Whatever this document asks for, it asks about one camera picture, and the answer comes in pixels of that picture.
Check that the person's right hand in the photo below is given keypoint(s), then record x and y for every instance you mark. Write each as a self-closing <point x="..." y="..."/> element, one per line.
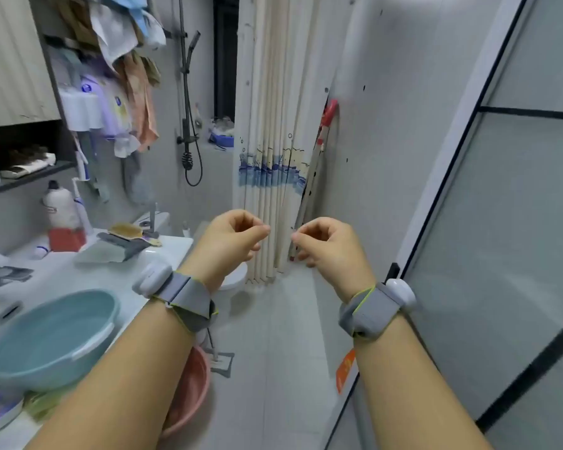
<point x="340" y="257"/>

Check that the floor squeegee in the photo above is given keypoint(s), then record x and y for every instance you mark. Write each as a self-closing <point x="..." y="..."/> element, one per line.
<point x="218" y="358"/>

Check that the purple white hanging cloth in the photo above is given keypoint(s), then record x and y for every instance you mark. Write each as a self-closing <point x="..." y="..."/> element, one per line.
<point x="115" y="107"/>

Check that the dark wall shelf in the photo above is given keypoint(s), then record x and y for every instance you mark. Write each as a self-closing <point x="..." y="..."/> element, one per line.
<point x="23" y="180"/>

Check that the blue basin with items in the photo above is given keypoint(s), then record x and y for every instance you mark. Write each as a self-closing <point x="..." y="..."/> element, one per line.
<point x="221" y="135"/>

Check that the white bottle with black cap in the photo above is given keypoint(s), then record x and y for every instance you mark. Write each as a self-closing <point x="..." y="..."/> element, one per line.
<point x="61" y="208"/>

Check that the black shower head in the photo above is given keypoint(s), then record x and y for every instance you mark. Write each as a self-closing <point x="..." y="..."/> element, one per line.
<point x="194" y="44"/>

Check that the pink plastic basin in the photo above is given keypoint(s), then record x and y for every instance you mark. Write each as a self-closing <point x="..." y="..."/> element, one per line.
<point x="190" y="393"/>

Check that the person's right thumb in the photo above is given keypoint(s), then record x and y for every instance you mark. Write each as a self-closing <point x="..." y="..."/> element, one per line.
<point x="309" y="242"/>

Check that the grey soap dish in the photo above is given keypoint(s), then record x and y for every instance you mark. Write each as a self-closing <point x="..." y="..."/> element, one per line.
<point x="110" y="250"/>

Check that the red box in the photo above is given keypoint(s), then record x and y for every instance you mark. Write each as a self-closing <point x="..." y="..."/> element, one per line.
<point x="66" y="239"/>

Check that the person's left hand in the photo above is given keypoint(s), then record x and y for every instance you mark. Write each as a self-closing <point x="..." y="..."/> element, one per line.
<point x="218" y="250"/>

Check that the white wall toothbrush holder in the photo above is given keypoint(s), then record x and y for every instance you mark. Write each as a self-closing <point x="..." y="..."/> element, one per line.
<point x="79" y="110"/>

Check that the light blue plastic basin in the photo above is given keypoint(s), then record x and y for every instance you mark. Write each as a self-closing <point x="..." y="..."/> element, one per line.
<point x="47" y="337"/>

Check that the grey sink faucet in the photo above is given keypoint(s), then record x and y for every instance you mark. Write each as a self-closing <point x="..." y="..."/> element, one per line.
<point x="151" y="222"/>

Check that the dark window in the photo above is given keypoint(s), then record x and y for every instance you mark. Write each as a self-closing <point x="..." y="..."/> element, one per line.
<point x="225" y="56"/>

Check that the ribbed wall cabinet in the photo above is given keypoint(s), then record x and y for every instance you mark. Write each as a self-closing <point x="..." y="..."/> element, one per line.
<point x="14" y="60"/>

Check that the white wrist tracker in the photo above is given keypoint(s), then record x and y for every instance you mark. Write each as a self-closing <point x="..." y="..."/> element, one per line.
<point x="150" y="278"/>
<point x="401" y="292"/>

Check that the orange sticker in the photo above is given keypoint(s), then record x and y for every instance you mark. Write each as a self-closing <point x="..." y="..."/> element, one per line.
<point x="346" y="370"/>

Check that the orange hanging towel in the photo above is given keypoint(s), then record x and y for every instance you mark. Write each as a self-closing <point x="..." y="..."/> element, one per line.
<point x="143" y="103"/>

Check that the beige printed shower curtain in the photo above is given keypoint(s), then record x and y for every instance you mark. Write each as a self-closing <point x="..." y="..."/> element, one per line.
<point x="277" y="112"/>

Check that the white electric toothbrush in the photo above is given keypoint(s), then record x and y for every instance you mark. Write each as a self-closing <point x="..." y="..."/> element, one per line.
<point x="82" y="210"/>

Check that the grey hanging cloth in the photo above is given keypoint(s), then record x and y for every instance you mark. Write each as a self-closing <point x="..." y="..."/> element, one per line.
<point x="136" y="180"/>

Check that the person's right forearm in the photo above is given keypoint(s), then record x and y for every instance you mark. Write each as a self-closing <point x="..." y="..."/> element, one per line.
<point x="413" y="393"/>

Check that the white toilet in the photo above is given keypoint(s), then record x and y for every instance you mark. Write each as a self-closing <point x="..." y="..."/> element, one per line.
<point x="234" y="278"/>

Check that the wooden hairbrush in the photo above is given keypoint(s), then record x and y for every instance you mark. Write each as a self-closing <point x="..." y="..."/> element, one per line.
<point x="126" y="231"/>

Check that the white slippers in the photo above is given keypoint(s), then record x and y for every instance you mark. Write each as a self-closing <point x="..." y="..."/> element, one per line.
<point x="28" y="164"/>

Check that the person's left thumb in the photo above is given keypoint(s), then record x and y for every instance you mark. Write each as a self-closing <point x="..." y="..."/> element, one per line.
<point x="252" y="237"/>

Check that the frosted glass sliding door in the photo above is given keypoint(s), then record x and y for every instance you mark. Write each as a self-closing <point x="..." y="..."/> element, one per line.
<point x="497" y="229"/>

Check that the person's left forearm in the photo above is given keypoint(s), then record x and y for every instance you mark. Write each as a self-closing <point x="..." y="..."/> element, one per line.
<point x="122" y="379"/>

